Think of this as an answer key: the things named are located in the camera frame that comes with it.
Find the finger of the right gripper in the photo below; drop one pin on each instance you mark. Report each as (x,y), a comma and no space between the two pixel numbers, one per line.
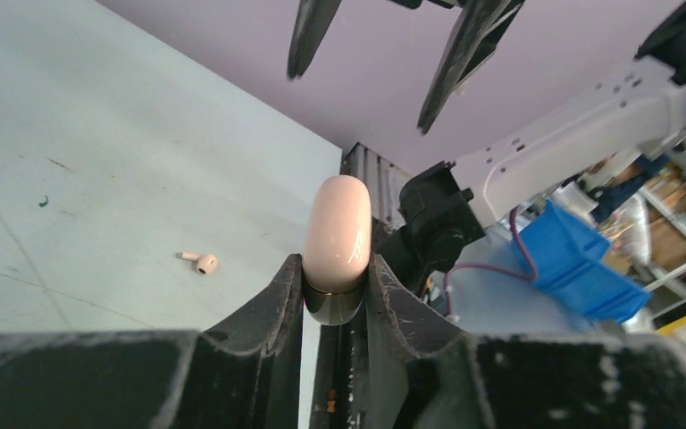
(312,22)
(472,41)

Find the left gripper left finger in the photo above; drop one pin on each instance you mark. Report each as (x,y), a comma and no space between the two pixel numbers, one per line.
(243,372)

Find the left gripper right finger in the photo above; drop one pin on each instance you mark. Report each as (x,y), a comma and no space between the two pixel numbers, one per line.
(425,372)

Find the beige earbud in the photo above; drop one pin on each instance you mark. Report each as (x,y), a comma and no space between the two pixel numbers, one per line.
(202,263)

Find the beige earbud charging case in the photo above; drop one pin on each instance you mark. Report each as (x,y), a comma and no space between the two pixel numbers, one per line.
(337,250)

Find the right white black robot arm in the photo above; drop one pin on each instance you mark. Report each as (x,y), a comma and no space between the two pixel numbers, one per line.
(450,205)

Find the blue plastic storage bin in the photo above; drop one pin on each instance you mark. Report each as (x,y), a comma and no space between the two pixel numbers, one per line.
(568,255)

